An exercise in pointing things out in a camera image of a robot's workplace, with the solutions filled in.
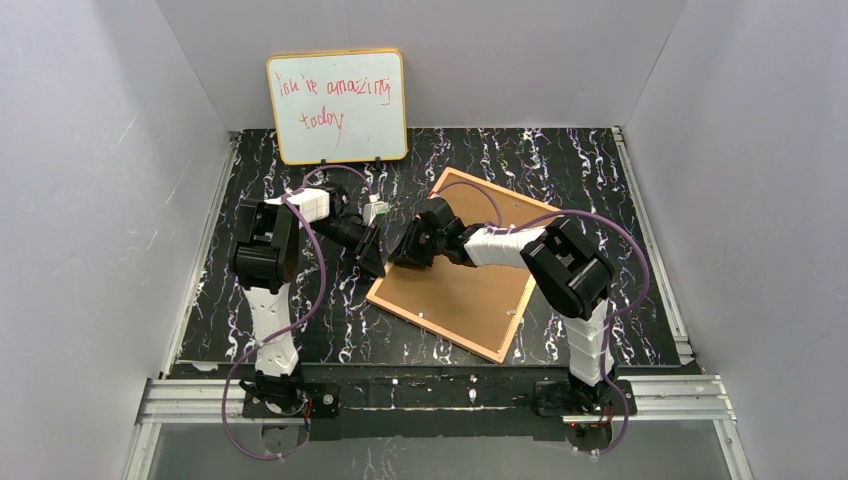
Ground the aluminium front rail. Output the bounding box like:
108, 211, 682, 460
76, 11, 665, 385
136, 373, 736, 424

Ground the light wooden picture frame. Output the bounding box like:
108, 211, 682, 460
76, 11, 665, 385
365, 166, 564, 365

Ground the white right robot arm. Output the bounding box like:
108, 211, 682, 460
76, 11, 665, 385
388, 197, 615, 387

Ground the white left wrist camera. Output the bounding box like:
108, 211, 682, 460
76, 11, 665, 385
362, 194, 390, 226

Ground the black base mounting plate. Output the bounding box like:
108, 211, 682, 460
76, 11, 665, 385
240, 377, 639, 444

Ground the orange rimmed whiteboard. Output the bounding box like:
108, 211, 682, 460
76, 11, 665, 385
266, 49, 408, 166

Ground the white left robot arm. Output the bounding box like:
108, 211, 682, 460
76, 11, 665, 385
231, 183, 389, 377

